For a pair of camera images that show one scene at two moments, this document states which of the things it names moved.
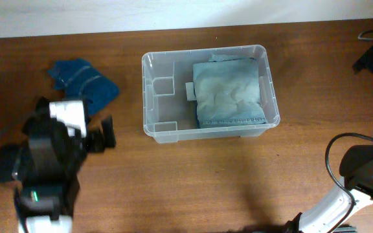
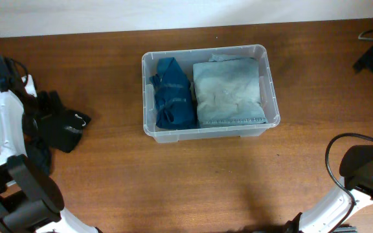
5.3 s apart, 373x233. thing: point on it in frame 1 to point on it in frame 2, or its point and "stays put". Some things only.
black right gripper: (372, 59) stays put
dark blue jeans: (210, 118) stays put
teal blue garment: (78, 79) to (174, 99)
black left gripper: (94, 136) to (48, 108)
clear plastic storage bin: (169, 117) stays put
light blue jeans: (227, 92) stays put
